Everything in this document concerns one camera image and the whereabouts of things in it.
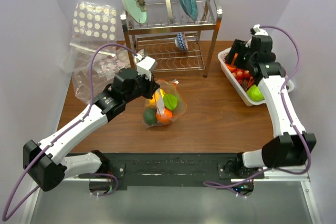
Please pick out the blue patterned bowl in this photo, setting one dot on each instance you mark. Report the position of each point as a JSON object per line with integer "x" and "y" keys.
{"x": 181, "y": 41}

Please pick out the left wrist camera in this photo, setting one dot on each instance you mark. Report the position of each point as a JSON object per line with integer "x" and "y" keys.
{"x": 145, "y": 65}

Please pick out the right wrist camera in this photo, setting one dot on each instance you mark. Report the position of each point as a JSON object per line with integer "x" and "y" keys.
{"x": 256, "y": 30}

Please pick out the grey patterned bowl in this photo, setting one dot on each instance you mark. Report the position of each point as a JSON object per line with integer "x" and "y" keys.
{"x": 141, "y": 54}

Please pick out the white food tray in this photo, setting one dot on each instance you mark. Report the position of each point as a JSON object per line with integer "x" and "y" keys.
{"x": 236, "y": 87}

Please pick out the polka dot plastic bag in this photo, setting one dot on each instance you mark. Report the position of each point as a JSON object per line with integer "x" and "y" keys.
{"x": 93, "y": 25}

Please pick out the dark green avocado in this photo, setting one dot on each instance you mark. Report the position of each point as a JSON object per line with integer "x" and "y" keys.
{"x": 149, "y": 116}

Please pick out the small orange tangerine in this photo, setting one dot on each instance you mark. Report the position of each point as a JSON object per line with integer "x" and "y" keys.
{"x": 231, "y": 68}

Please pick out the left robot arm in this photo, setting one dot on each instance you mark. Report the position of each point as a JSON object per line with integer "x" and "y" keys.
{"x": 48, "y": 163}

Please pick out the clear crumpled plastic bag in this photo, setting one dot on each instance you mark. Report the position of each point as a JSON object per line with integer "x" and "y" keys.
{"x": 94, "y": 73}

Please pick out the yellow bell pepper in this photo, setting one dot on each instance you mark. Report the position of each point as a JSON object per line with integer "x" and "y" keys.
{"x": 158, "y": 94}

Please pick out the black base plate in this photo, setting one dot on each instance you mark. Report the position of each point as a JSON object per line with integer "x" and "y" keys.
{"x": 176, "y": 169}

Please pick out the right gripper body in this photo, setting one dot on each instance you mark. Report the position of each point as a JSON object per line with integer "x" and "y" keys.
{"x": 251, "y": 58}

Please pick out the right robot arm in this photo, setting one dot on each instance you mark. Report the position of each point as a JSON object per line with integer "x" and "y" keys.
{"x": 291, "y": 144}

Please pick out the orange zip top bag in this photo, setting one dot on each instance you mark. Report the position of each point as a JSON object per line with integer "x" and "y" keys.
{"x": 168, "y": 87}

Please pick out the metal dish rack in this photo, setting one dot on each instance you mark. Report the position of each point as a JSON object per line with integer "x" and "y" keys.
{"x": 157, "y": 35}

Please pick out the orange fruit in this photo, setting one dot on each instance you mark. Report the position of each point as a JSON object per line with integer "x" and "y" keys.
{"x": 165, "y": 117}
{"x": 234, "y": 59}

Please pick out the green apple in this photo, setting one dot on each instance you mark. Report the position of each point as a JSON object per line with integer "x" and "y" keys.
{"x": 255, "y": 94}

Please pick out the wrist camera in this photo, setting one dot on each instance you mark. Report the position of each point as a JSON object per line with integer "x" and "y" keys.
{"x": 256, "y": 30}
{"x": 145, "y": 65}

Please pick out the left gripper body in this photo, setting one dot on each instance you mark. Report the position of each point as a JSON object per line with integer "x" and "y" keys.
{"x": 144, "y": 86}

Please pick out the light green pepper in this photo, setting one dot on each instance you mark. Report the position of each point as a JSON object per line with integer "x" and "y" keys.
{"x": 170, "y": 101}

